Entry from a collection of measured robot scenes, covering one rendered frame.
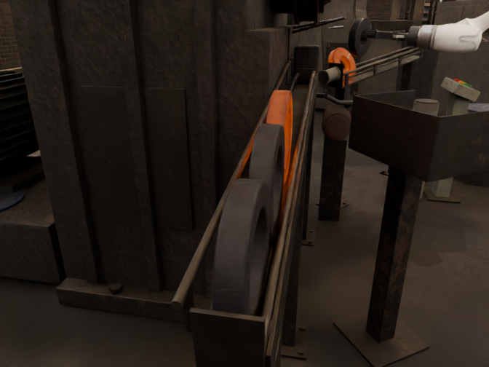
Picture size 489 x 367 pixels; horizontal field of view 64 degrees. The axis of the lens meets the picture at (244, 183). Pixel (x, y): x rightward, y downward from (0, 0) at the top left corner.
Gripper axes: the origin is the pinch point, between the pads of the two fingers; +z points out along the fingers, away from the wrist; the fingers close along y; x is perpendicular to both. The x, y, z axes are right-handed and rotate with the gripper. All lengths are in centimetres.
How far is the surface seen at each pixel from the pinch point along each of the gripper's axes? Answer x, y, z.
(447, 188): -76, 44, -43
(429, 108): -33, 34, -27
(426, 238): -82, -6, -41
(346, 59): -11.9, 10.2, 10.5
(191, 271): -19, -149, -22
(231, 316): -19, -152, -28
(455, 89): -24, 35, -36
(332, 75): -17.2, -6.7, 10.4
